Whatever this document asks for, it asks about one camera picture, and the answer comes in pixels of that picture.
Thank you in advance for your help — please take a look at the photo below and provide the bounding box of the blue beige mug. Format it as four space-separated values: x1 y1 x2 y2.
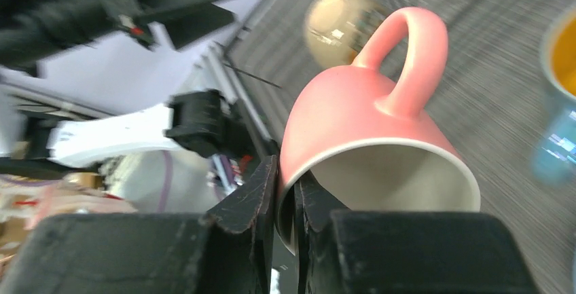
532 5 575 185

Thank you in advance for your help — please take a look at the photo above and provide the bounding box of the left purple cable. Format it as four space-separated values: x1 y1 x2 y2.
155 150 174 214

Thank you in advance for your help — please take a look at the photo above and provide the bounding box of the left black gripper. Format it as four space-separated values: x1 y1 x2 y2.
1 0 234 76

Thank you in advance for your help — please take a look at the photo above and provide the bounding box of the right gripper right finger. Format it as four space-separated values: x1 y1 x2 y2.
293 173 539 293

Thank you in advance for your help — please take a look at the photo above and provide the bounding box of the beige cup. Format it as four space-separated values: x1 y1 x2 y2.
304 0 391 69

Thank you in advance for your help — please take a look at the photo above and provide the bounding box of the plain pink cup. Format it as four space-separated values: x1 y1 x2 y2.
275 7 481 252

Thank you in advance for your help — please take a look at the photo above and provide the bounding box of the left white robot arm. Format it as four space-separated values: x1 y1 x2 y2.
1 0 234 184

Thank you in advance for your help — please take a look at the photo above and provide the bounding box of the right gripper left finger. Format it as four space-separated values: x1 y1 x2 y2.
1 155 278 294

